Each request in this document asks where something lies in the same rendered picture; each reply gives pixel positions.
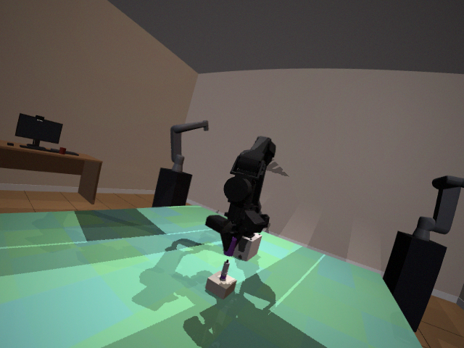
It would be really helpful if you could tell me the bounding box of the beige square block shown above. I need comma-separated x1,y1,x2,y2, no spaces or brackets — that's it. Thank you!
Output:
205,271,237,299

